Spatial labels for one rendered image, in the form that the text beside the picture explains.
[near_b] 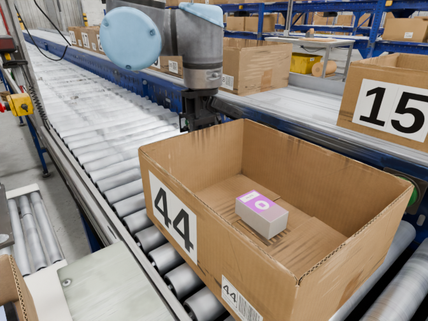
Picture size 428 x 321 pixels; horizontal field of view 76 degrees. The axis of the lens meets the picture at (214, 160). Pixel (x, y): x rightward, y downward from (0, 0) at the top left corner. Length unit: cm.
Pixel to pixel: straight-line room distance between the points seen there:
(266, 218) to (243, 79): 62
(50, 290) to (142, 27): 44
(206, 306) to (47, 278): 28
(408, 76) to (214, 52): 41
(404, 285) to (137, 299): 44
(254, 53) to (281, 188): 55
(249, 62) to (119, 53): 65
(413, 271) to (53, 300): 61
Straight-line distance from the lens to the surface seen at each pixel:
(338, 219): 62
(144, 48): 46
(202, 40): 60
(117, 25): 47
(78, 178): 86
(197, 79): 62
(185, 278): 52
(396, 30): 532
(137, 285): 52
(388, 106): 75
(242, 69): 103
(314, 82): 121
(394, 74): 74
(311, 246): 58
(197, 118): 65
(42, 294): 57
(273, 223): 56
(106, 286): 53
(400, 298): 57
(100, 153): 98
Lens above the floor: 115
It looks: 28 degrees down
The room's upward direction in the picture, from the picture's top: straight up
